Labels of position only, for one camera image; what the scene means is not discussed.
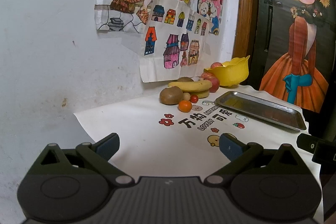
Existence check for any yellow banana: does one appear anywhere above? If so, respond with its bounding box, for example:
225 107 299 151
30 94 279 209
190 90 210 99
168 80 213 92

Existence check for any red apple front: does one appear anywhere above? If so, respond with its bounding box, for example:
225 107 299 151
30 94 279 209
200 72 220 93

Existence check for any red cherry tomato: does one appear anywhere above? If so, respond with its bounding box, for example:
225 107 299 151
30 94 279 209
190 94 199 103

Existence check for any small orange tangerine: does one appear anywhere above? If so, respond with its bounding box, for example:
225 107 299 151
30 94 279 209
178 100 193 113

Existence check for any small beige longan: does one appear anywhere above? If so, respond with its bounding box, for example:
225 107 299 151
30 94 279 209
183 93 191 101

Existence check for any brown kiwi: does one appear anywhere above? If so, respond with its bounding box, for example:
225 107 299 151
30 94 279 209
159 86 183 105
177 77 194 82

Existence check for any metal tray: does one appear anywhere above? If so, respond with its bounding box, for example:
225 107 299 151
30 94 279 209
215 91 307 131

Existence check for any white printed table cloth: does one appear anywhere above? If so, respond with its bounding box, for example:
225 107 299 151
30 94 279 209
73 84 325 224

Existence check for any yellow flower-shaped bowl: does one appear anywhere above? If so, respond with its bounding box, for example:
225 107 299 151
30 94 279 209
204 56 250 87

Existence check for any apple inside yellow bowl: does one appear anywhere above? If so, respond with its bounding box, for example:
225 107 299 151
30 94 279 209
210 62 223 69

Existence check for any houses drawing paper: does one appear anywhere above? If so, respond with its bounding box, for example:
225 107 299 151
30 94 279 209
139 0 213 83

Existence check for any bubblegum girl poster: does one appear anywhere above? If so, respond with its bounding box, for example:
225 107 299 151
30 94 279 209
260 0 330 113

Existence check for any brown wooden door frame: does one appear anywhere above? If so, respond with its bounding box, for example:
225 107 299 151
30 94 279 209
232 0 259 57

